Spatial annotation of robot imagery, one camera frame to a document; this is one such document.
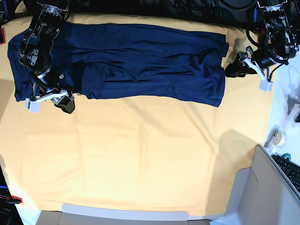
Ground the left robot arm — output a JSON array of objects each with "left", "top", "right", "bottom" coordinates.
[{"left": 225, "top": 0, "right": 299, "bottom": 84}]

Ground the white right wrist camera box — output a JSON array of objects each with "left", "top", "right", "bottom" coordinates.
[{"left": 25, "top": 98, "right": 40, "bottom": 113}]

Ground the red black tool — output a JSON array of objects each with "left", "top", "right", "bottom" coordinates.
[{"left": 4, "top": 196, "right": 23, "bottom": 204}]

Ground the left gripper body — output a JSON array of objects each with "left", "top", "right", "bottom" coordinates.
[{"left": 238, "top": 46, "right": 272, "bottom": 82}]

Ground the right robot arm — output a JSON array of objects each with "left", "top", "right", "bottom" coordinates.
[{"left": 18, "top": 0, "right": 75, "bottom": 114}]

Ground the black keyboard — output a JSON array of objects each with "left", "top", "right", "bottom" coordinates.
[{"left": 271, "top": 155, "right": 300, "bottom": 192}]

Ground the cardboard box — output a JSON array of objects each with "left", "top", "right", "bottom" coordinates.
[{"left": 37, "top": 145, "right": 300, "bottom": 225}]

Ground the black cable bundle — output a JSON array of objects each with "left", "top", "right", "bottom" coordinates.
[{"left": 131, "top": 0, "right": 249, "bottom": 24}]

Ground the blue T-shirt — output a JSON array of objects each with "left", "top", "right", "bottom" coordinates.
[{"left": 7, "top": 23, "right": 228, "bottom": 107}]

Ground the red clamp left edge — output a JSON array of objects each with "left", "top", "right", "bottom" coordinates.
[{"left": 0, "top": 28, "right": 6, "bottom": 45}]

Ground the tape roll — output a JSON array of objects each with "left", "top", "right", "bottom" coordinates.
[{"left": 264, "top": 125, "right": 287, "bottom": 152}]

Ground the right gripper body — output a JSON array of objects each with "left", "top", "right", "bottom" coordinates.
[{"left": 30, "top": 88, "right": 74, "bottom": 103}]

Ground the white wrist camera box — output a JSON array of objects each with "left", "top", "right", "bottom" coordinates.
[
  {"left": 25, "top": 98, "right": 40, "bottom": 113},
  {"left": 259, "top": 80, "right": 274, "bottom": 92}
]

